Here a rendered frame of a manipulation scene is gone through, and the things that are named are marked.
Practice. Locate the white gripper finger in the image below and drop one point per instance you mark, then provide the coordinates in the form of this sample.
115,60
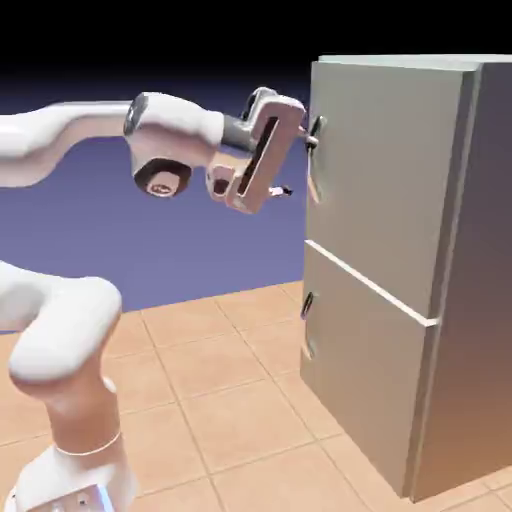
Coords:
304,135
280,191

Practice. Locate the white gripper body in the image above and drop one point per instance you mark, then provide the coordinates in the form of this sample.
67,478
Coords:
284,120

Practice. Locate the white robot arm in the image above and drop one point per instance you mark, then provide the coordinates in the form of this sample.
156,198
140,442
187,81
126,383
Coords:
168,128

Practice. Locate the large grey cabinet door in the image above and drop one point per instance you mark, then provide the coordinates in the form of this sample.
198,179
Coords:
384,180

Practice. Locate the small grey cabinet door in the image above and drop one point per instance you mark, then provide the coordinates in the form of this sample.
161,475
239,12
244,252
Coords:
360,360

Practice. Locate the grey painted cabinet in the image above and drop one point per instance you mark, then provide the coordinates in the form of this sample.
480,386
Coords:
488,280

